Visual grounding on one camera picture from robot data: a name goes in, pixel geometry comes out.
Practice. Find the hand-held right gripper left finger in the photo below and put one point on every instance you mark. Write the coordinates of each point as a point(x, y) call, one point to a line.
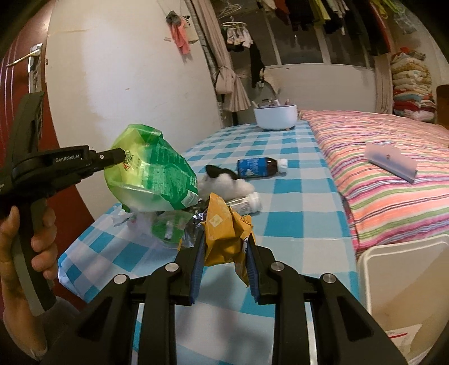
point(196, 270)

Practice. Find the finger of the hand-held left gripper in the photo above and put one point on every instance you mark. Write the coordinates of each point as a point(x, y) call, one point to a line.
point(109, 157)

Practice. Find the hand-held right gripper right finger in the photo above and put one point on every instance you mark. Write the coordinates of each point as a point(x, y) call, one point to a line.
point(253, 273)

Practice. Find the yellow snack bag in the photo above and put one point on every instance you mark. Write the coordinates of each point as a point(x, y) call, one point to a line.
point(221, 228)

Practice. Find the green snack bag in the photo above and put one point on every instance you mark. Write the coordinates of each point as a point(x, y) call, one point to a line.
point(158, 168)

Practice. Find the white illustrated cylindrical bottle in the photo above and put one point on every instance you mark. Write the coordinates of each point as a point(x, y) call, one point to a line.
point(250, 203)

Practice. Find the white plastic bin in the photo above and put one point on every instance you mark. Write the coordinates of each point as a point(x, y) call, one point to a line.
point(403, 280)

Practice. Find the person's left hand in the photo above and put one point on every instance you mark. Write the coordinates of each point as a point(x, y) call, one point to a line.
point(44, 252)

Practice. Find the red door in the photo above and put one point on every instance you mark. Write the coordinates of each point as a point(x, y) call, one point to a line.
point(61, 140)

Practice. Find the silver foil wrapper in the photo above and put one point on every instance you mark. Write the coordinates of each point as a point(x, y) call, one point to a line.
point(191, 230)

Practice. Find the crushed clear bottle green label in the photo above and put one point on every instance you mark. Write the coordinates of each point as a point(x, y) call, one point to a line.
point(170, 228)

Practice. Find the crumpled white plastic wrap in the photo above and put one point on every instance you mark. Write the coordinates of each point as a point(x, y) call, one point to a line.
point(140, 224)

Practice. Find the blue white checkered tablecloth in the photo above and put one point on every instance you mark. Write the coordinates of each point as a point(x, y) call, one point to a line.
point(298, 210)

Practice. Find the white fluffy tissue wad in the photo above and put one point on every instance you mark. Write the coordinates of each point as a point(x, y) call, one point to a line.
point(228, 184)

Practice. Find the black plastic scrap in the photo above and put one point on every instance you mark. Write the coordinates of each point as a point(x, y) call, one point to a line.
point(214, 171)

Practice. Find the brown bottle blue label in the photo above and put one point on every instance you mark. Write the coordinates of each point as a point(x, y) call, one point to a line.
point(256, 167)

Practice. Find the beige tied curtain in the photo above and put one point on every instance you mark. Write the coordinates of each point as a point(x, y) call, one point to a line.
point(224, 80)

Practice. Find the pink hanging cloth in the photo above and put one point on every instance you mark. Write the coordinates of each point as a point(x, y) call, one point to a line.
point(179, 33)

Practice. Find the striped pink blanket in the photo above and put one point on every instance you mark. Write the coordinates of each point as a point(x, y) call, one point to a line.
point(379, 196)

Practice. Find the white round basin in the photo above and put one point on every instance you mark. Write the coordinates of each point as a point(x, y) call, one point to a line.
point(275, 117)

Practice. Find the white paper red print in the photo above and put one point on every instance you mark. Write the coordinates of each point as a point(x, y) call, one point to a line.
point(403, 333)

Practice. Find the black hanging garment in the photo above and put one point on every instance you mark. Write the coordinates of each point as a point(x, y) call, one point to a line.
point(257, 65)

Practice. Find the round sock drying hanger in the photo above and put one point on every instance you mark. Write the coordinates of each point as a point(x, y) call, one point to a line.
point(238, 37)

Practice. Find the stack of folded blankets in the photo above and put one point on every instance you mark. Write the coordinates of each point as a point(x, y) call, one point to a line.
point(412, 84)

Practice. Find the row of hanging clothes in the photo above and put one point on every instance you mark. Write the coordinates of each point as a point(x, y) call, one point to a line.
point(333, 15)

